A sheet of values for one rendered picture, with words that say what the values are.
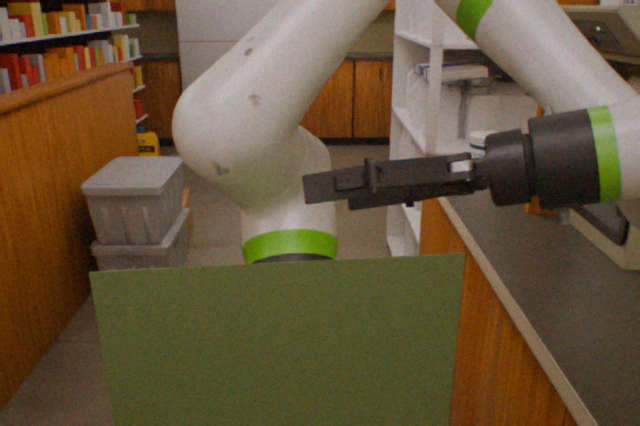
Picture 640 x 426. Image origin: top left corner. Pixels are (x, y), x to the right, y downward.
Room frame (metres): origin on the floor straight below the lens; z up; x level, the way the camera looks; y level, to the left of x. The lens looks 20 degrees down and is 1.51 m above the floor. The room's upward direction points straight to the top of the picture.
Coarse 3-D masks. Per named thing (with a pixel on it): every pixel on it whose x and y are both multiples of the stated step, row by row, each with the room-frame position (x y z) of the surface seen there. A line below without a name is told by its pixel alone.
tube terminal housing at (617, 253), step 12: (600, 0) 1.47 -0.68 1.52; (624, 60) 1.31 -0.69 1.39; (636, 60) 1.26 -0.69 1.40; (576, 216) 1.42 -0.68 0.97; (576, 228) 1.40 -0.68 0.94; (588, 228) 1.34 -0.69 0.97; (636, 228) 1.16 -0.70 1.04; (600, 240) 1.27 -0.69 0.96; (636, 240) 1.16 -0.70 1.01; (612, 252) 1.21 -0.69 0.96; (624, 252) 1.17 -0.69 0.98; (636, 252) 1.16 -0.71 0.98; (624, 264) 1.16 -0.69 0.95; (636, 264) 1.16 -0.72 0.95
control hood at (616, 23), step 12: (576, 12) 1.35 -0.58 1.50; (588, 12) 1.29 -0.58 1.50; (600, 12) 1.23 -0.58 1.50; (612, 12) 1.18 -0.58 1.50; (624, 12) 1.15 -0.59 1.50; (636, 12) 1.16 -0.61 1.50; (612, 24) 1.22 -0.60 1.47; (624, 24) 1.17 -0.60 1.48; (636, 24) 1.16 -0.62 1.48; (624, 36) 1.21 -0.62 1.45; (636, 36) 1.16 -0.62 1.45; (600, 48) 1.37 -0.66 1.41; (624, 48) 1.25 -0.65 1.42; (636, 48) 1.19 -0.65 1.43
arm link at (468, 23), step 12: (444, 0) 0.84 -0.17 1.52; (456, 0) 0.82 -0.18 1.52; (468, 0) 0.80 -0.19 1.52; (480, 0) 0.79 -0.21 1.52; (492, 0) 0.77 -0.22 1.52; (444, 12) 0.87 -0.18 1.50; (456, 12) 0.82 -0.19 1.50; (468, 12) 0.80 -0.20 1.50; (480, 12) 0.78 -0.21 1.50; (456, 24) 0.84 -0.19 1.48; (468, 24) 0.80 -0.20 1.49; (468, 36) 0.82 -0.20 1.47
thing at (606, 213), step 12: (612, 60) 1.34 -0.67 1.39; (624, 72) 1.28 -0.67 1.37; (636, 72) 1.23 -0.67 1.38; (636, 84) 1.22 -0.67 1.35; (588, 204) 1.34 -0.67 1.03; (600, 204) 1.28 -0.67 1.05; (612, 204) 1.23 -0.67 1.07; (588, 216) 1.33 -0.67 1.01; (600, 216) 1.27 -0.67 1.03; (612, 216) 1.22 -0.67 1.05; (600, 228) 1.26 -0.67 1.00; (612, 228) 1.21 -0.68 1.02; (624, 228) 1.16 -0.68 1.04; (612, 240) 1.20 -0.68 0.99; (624, 240) 1.16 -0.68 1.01
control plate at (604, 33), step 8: (576, 24) 1.40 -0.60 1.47; (584, 24) 1.35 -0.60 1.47; (592, 24) 1.31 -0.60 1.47; (600, 24) 1.27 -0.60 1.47; (584, 32) 1.39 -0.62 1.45; (592, 32) 1.34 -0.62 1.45; (600, 32) 1.30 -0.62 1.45; (608, 32) 1.26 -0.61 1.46; (592, 40) 1.38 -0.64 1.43; (608, 40) 1.29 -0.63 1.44; (616, 40) 1.25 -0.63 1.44; (608, 48) 1.32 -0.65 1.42; (616, 48) 1.28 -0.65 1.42
